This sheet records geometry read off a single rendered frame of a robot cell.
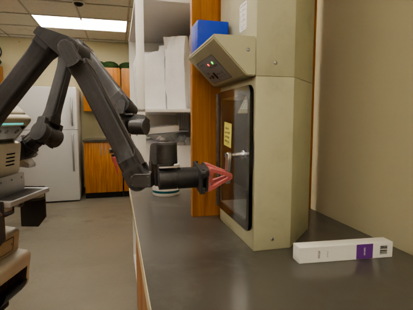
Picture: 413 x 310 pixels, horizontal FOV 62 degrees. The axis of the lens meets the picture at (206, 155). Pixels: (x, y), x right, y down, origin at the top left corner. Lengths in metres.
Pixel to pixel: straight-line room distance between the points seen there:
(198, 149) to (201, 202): 0.19
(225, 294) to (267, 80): 0.53
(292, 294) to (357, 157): 0.63
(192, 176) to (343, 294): 0.44
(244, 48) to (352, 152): 0.57
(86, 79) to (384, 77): 0.86
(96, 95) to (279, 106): 0.48
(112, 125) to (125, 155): 0.09
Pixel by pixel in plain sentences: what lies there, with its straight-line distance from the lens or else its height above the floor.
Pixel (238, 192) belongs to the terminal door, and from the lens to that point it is 1.02.
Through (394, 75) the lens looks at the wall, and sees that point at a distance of 1.16.
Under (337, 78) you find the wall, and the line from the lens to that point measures 1.37.
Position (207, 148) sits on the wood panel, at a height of 1.19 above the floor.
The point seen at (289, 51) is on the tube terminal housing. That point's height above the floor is 1.48.
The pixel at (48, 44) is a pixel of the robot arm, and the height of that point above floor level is 1.49.
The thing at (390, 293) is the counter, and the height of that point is 0.94.
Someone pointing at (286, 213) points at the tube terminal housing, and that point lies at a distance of 0.99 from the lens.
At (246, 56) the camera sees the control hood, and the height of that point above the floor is 1.46.
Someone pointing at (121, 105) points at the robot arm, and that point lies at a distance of 1.30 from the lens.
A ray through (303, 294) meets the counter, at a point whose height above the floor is 0.94.
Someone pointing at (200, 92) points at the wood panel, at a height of 1.39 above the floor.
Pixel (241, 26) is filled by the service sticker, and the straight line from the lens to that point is 1.05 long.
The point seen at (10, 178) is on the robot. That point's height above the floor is 1.09.
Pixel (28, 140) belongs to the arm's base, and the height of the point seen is 1.22.
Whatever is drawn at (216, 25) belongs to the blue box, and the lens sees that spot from 1.13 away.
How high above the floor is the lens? 1.30
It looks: 6 degrees down
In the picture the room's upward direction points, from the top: straight up
